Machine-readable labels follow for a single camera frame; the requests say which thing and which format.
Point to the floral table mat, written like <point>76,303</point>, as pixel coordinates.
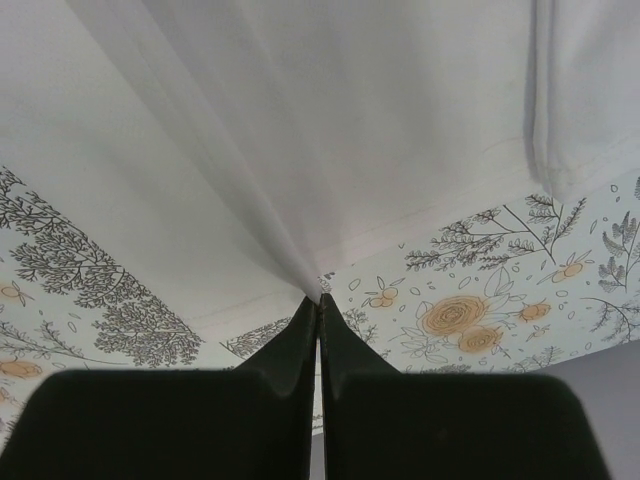
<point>515,288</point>

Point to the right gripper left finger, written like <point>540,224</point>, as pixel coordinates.
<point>250,422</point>

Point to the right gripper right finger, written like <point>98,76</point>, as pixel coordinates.
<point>380,423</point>

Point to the white t shirt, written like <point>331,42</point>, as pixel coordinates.
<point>225,151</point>

